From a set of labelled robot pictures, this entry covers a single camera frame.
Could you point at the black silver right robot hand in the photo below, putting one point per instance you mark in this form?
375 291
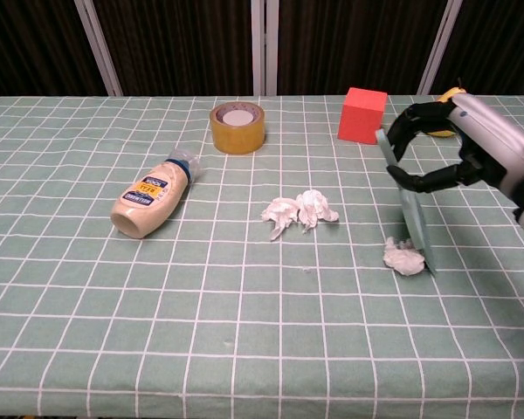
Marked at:
493 135

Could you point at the orange cube box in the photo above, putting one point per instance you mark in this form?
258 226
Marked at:
360 118

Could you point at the yellow pear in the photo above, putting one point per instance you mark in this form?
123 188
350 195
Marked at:
450 91

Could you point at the dark fabric partition panel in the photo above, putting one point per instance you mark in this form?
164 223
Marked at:
179 43
35 43
353 39
502 39

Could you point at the crumpled white paper ball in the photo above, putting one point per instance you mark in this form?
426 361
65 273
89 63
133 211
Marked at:
402 258
281 211
315 207

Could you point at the brown packing tape roll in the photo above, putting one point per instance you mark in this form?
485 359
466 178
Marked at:
238 137

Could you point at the green checked tablecloth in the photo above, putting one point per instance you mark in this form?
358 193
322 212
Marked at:
201 305

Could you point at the mayonnaise squeeze bottle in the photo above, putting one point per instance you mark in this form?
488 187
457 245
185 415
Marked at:
150 196

